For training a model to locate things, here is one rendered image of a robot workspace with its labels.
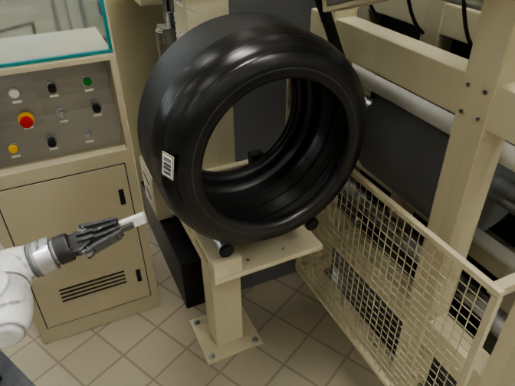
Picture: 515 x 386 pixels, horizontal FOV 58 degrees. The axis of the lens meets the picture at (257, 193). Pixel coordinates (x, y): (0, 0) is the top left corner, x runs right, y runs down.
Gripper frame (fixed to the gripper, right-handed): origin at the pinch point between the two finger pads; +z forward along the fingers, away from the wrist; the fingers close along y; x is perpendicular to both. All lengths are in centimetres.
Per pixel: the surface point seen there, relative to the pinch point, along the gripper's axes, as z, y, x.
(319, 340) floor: 57, 12, 112
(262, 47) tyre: 39, -10, -39
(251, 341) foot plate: 29, 24, 106
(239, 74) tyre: 32.0, -12.3, -35.5
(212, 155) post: 32.0, 28.3, 7.4
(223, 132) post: 37.4, 28.3, 0.2
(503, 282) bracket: 72, -56, 15
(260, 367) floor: 27, 11, 107
